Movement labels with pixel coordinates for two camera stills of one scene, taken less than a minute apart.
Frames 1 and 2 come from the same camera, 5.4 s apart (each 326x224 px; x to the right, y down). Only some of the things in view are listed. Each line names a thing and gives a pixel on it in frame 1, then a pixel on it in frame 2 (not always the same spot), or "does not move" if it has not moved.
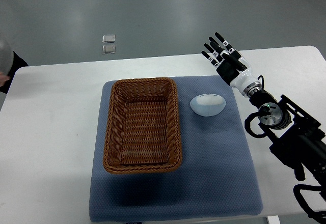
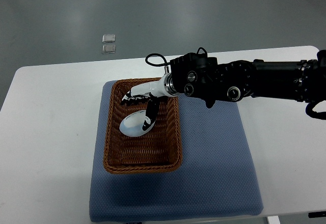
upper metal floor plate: (108, 38) does not move
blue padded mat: (216, 176) does not move
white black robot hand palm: (242, 81) to (166, 86)
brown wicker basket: (142, 132) does not move
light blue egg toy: (208, 105) to (132, 124)
